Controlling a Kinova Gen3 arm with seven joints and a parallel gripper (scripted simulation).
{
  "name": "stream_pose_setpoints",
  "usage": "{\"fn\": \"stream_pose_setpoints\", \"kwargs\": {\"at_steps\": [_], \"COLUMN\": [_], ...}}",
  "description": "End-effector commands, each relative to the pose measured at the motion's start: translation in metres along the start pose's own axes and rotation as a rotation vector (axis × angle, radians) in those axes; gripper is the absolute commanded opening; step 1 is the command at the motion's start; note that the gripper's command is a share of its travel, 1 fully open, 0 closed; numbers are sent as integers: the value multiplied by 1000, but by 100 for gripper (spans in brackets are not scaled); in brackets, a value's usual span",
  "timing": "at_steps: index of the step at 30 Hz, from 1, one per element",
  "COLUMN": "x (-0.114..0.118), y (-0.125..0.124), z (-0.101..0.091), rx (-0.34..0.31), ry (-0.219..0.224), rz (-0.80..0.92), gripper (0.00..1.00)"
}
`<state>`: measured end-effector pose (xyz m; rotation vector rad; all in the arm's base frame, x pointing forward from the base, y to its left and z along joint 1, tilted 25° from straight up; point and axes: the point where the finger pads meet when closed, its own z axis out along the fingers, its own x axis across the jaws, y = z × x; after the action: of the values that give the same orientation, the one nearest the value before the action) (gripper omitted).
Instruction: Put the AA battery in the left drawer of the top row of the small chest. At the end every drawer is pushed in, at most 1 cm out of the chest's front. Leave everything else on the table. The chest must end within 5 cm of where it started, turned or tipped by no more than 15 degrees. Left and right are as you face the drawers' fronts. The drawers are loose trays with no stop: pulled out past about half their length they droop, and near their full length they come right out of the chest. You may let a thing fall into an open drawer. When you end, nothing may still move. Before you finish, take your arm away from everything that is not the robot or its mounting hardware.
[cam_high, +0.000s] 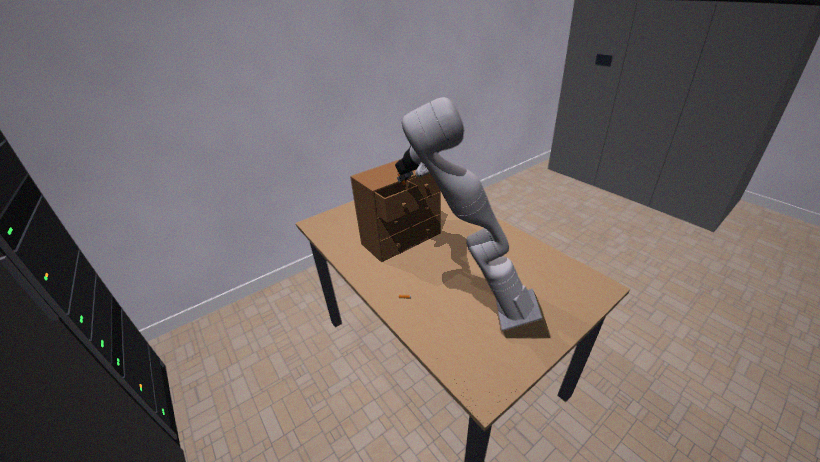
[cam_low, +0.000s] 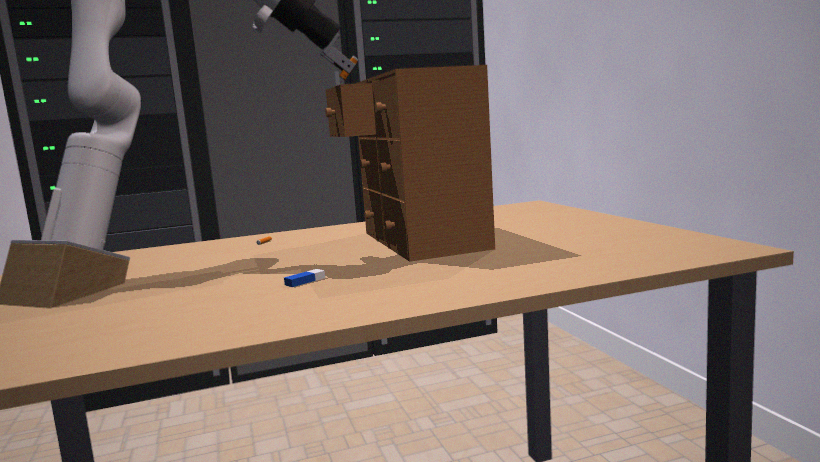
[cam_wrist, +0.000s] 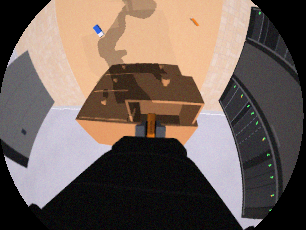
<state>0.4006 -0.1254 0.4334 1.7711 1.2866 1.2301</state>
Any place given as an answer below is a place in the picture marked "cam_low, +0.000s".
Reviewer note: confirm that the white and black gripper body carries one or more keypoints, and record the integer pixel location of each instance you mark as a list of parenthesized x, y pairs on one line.
[(298, 14)]

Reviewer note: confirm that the blue and white eraser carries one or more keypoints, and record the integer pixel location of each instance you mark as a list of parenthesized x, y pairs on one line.
[(303, 278)]

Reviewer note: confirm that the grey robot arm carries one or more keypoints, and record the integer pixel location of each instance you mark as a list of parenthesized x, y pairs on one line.
[(82, 201)]

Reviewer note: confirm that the brown wooden drawer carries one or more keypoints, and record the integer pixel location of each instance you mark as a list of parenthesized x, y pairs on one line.
[(390, 166), (395, 223), (350, 110), (369, 162), (385, 100), (373, 213)]

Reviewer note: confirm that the brown wooden chest of drawers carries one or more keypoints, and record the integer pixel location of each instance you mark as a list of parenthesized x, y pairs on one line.
[(444, 131)]

